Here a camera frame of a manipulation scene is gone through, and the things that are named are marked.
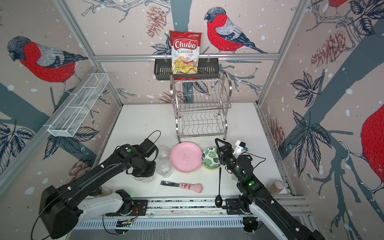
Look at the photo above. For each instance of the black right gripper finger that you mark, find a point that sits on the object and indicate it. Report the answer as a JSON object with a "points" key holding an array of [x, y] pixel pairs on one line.
{"points": [[227, 148], [221, 146]]}

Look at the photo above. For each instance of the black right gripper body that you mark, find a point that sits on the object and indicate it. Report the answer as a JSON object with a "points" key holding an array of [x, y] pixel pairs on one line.
{"points": [[229, 160]]}

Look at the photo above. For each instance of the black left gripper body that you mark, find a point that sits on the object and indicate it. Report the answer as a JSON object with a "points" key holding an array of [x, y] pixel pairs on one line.
{"points": [[149, 170]]}

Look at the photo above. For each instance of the green leaf pattern bowl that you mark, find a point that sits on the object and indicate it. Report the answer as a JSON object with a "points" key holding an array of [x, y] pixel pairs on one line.
{"points": [[210, 158]]}

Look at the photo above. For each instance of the pink plate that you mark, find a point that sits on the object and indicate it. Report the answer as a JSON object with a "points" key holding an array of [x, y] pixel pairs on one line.
{"points": [[186, 157]]}

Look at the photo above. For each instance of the silver two-tier dish rack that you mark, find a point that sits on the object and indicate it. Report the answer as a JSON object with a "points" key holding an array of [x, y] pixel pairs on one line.
{"points": [[201, 106]]}

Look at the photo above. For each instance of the lime green bowl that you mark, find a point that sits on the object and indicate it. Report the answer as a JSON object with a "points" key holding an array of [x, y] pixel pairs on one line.
{"points": [[212, 169]]}

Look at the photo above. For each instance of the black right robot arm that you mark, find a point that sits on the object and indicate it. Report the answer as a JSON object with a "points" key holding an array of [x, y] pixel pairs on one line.
{"points": [[282, 224]]}

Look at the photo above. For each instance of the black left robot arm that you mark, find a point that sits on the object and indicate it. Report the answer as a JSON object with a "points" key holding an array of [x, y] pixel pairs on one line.
{"points": [[59, 207]]}

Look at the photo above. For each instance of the pink cat paw spatula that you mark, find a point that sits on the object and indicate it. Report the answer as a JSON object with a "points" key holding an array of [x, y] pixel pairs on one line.
{"points": [[198, 188]]}

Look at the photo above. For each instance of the black spoon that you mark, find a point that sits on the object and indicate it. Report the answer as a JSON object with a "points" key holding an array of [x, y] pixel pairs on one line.
{"points": [[218, 199]]}

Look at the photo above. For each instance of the black lid jar left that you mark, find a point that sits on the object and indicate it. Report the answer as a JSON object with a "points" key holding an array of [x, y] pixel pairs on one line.
{"points": [[100, 192]]}

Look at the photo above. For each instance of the amber glass jar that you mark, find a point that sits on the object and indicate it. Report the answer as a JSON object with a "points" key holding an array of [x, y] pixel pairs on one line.
{"points": [[275, 187]]}

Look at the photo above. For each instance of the red cassava chips bag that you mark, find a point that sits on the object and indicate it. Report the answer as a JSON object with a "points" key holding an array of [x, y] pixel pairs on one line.
{"points": [[185, 52]]}

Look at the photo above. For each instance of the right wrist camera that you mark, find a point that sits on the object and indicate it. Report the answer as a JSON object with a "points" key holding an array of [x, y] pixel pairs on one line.
{"points": [[240, 148]]}

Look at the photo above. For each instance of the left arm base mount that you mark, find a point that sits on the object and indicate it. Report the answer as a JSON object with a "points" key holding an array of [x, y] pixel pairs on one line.
{"points": [[138, 208]]}

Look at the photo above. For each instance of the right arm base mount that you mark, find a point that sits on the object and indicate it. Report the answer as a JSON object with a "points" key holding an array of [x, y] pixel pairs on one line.
{"points": [[238, 206]]}

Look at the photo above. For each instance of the white wire mesh shelf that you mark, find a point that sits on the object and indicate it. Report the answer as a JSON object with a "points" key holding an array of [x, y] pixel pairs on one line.
{"points": [[71, 118]]}

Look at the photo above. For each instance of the black wall basket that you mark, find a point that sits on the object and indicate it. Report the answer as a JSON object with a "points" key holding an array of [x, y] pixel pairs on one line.
{"points": [[207, 69]]}

